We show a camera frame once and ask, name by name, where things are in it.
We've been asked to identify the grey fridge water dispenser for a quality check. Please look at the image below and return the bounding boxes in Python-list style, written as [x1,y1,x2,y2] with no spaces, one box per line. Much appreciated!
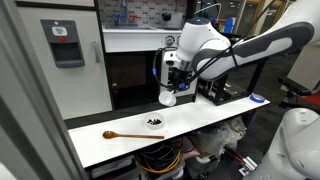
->
[40,19,86,69]

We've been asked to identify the clear plastic bag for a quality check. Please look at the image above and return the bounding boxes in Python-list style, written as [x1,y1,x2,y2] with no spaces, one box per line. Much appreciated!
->
[194,115,248,163]

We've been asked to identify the white curved hose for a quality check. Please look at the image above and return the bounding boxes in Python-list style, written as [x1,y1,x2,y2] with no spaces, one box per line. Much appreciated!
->
[192,2,223,20]

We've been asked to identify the blue box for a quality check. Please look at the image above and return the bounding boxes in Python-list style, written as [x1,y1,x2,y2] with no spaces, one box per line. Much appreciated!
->
[223,17,235,34]

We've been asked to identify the small black pieces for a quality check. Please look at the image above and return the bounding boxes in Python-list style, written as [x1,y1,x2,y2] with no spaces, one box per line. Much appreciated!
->
[147,117,163,126]

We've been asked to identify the grey pot with black handle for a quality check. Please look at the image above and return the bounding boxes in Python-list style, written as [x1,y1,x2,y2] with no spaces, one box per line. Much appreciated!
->
[161,11,185,30]

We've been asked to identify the aluminium bracket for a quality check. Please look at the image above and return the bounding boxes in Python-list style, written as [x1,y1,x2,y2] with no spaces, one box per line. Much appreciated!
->
[238,156,258,177]

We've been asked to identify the white toy fridge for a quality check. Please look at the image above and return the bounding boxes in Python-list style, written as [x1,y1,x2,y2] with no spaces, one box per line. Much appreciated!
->
[14,0,114,120]

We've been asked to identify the white bowl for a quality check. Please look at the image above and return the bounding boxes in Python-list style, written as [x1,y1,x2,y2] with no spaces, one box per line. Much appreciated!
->
[144,112,166,131]

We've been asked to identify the grey frame post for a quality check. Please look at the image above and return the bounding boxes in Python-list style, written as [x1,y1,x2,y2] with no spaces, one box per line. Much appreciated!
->
[0,0,89,180]

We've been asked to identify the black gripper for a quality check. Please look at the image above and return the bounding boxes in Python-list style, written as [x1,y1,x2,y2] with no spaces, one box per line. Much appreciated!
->
[167,66,191,96]

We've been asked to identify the toy kitchen faucet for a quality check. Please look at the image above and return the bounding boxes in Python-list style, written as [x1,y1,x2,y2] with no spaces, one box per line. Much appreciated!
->
[112,0,140,28]

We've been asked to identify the brown wooden spoon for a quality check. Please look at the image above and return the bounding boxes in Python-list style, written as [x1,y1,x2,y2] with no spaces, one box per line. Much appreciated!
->
[102,130,165,140]

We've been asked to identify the yellow cable bundle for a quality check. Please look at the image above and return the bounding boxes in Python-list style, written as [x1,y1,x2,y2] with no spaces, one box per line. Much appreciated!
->
[138,146,183,175]

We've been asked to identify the black and red bench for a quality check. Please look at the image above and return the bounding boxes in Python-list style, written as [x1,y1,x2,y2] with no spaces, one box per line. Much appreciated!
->
[277,76,320,111]

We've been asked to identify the white toy kitchen stove unit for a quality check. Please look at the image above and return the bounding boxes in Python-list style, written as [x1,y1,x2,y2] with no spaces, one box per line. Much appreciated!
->
[101,25,201,111]

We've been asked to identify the black metal rack frame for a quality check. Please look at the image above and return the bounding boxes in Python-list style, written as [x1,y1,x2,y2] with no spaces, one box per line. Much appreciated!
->
[197,31,269,107]

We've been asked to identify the white cup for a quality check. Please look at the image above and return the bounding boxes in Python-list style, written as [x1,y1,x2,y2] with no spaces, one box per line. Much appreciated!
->
[158,90,178,108]

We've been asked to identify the grey stove knob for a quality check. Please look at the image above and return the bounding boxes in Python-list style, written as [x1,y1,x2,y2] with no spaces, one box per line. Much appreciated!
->
[164,35,175,47]

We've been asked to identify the blue tape roll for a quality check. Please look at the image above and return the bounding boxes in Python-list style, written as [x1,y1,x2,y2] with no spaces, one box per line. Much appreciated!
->
[249,92,266,104]

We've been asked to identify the grey fridge door handle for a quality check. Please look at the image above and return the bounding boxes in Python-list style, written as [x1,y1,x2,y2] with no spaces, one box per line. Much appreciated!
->
[91,40,101,64]

